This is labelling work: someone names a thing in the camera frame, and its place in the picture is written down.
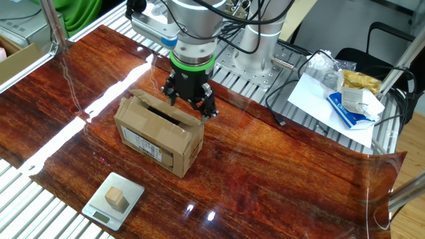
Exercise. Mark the gold foil bag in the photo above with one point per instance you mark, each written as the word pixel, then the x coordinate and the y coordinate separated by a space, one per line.
pixel 360 80

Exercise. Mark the white paper sheet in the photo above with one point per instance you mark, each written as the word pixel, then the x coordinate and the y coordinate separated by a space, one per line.
pixel 308 96

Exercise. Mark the open brown storage carton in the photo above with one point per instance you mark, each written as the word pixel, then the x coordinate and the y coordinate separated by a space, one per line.
pixel 16 63

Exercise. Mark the small wooden cube block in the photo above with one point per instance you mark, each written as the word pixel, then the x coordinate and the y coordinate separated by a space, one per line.
pixel 114 196

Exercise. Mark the pink round object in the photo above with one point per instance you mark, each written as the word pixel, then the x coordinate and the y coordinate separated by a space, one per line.
pixel 2 53

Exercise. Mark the black chair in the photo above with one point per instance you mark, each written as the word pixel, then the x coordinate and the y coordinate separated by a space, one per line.
pixel 358 56

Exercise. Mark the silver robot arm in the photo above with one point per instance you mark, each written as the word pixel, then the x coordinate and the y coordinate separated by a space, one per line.
pixel 196 16

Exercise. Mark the brown cardboard shipping box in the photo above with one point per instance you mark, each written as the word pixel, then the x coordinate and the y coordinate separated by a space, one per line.
pixel 156 132

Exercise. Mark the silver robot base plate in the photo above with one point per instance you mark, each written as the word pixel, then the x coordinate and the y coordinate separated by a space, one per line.
pixel 229 63

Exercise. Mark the glossy wood-grain table mat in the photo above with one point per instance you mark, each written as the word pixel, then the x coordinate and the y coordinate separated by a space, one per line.
pixel 265 166

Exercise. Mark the small white square packet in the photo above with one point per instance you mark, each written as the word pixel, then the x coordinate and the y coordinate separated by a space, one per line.
pixel 352 98

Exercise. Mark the aluminium frame post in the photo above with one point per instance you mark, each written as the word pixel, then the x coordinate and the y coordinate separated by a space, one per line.
pixel 401 63
pixel 408 192
pixel 53 23

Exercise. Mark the blue tissue pack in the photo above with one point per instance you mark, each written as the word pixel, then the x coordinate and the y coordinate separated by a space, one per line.
pixel 342 111

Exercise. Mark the beige board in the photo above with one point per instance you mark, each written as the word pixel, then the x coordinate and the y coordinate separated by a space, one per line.
pixel 297 16

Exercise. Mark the green cloth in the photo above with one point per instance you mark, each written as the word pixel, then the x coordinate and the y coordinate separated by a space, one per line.
pixel 79 13

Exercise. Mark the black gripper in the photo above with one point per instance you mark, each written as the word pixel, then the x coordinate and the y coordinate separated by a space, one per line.
pixel 189 83

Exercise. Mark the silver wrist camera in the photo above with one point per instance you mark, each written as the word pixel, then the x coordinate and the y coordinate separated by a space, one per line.
pixel 149 28

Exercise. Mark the white crumpled tissue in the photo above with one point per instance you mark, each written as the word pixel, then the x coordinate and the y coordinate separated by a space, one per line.
pixel 373 104

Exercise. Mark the clear plastic bag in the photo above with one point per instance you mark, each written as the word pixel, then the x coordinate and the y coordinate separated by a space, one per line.
pixel 318 61

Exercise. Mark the grey metal device case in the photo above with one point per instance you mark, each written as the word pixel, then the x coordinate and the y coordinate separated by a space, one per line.
pixel 23 30

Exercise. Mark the silver digital kitchen scale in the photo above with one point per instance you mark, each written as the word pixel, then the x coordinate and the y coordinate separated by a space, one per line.
pixel 131 186

